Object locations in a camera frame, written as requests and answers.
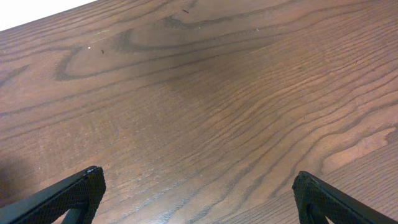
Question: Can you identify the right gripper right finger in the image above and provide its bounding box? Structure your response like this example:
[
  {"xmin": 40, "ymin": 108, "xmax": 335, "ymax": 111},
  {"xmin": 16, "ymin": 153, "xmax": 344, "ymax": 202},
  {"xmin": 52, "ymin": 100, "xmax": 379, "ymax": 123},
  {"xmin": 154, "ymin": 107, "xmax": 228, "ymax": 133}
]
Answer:
[{"xmin": 292, "ymin": 171, "xmax": 397, "ymax": 224}]

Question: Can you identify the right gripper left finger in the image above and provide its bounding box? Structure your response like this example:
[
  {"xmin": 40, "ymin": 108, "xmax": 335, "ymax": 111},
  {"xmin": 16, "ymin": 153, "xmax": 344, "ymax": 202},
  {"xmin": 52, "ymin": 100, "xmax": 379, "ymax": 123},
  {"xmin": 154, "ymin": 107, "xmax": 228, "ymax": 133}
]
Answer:
[{"xmin": 1, "ymin": 166, "xmax": 106, "ymax": 224}]

